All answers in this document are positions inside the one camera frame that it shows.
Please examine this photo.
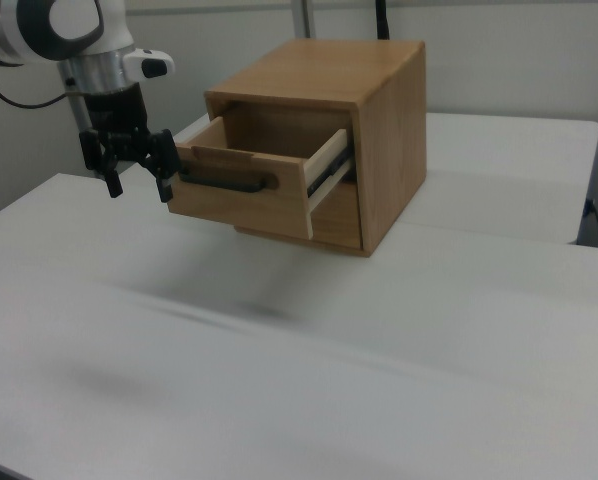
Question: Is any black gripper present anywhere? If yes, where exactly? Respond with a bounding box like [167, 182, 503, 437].
[78, 83, 181, 204]

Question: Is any wooden drawer with black handle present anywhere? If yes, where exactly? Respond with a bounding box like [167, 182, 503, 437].
[167, 115, 354, 240]

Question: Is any wooden drawer cabinet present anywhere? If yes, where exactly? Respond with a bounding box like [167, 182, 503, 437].
[204, 38, 427, 259]

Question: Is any thin dark arm cable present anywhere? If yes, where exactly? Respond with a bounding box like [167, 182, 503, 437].
[0, 63, 73, 109]

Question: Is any wooden drawer without handle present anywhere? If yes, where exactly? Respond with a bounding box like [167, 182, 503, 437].
[310, 179, 365, 250]

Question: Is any grey metal frame post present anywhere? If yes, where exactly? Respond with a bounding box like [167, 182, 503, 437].
[290, 0, 314, 39]

